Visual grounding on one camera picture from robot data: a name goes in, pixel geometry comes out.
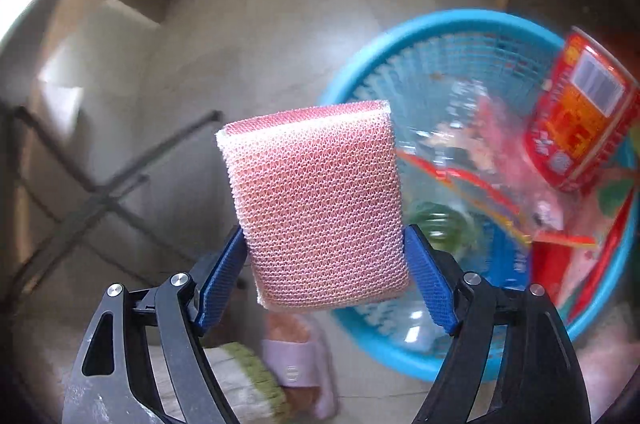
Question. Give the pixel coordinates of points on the pink slipper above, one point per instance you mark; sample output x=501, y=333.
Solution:
x=300, y=374

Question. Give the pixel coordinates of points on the blue plastic basket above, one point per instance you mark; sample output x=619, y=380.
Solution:
x=450, y=54

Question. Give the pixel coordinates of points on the red drink can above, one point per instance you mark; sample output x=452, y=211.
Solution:
x=575, y=124

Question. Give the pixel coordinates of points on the pink mesh sponge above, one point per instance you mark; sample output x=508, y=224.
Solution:
x=320, y=204

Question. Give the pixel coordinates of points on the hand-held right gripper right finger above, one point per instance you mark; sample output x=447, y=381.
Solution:
x=432, y=274

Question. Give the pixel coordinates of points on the black folding table legs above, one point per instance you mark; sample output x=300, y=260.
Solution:
x=90, y=189

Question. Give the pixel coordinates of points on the green plastic bottle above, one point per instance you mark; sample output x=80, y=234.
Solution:
x=435, y=224

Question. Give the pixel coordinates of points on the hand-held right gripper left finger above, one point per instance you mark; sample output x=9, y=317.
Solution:
x=222, y=269

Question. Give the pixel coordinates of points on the red plastic bag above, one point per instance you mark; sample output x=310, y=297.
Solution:
x=590, y=264

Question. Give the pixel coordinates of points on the clear plastic container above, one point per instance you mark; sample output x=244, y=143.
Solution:
x=410, y=329

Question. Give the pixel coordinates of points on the red clear snack wrapper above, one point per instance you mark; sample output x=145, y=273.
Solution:
x=475, y=184

